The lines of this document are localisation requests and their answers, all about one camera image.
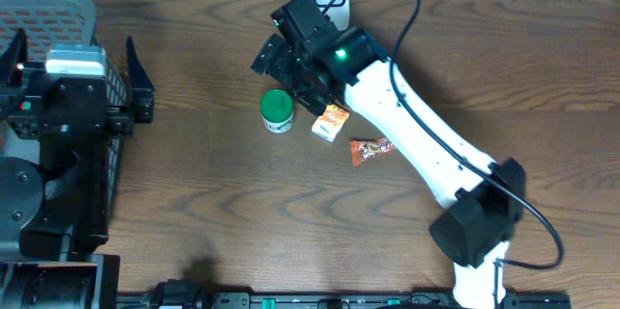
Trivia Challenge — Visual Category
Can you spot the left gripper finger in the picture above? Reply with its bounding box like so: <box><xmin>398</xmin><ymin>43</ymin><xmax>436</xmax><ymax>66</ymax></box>
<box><xmin>126</xmin><ymin>37</ymin><xmax>155</xmax><ymax>123</ymax></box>
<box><xmin>0</xmin><ymin>28</ymin><xmax>28</xmax><ymax>86</ymax></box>

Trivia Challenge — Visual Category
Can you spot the green lid white jar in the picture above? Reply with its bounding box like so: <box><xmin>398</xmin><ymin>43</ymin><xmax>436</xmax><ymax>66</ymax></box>
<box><xmin>260</xmin><ymin>89</ymin><xmax>295</xmax><ymax>134</ymax></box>

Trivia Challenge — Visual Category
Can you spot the small orange box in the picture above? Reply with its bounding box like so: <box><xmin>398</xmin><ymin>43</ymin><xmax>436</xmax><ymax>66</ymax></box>
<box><xmin>311</xmin><ymin>104</ymin><xmax>350</xmax><ymax>142</ymax></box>

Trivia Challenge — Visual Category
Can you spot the red chocolate bar wrapper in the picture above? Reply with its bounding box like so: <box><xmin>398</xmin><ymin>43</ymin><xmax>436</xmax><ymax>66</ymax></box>
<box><xmin>350</xmin><ymin>138</ymin><xmax>395</xmax><ymax>167</ymax></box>

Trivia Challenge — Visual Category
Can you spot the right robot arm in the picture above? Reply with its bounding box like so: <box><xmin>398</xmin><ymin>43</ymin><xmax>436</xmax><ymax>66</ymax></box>
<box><xmin>251</xmin><ymin>0</ymin><xmax>525</xmax><ymax>308</ymax></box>

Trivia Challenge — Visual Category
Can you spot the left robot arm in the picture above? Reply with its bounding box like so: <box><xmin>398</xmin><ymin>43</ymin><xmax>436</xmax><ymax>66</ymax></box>
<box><xmin>1</xmin><ymin>30</ymin><xmax>154</xmax><ymax>308</ymax></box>

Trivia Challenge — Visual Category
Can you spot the grey plastic mesh basket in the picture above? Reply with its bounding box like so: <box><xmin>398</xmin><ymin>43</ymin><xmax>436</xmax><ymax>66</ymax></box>
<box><xmin>1</xmin><ymin>0</ymin><xmax>129</xmax><ymax>211</ymax></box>

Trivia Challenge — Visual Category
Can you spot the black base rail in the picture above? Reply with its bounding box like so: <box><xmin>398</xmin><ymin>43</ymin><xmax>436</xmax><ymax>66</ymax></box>
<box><xmin>115</xmin><ymin>278</ymin><xmax>573</xmax><ymax>309</ymax></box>

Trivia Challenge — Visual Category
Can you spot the right black cable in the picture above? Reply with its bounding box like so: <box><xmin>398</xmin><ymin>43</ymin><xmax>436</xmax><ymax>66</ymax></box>
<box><xmin>319</xmin><ymin>0</ymin><xmax>566</xmax><ymax>271</ymax></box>

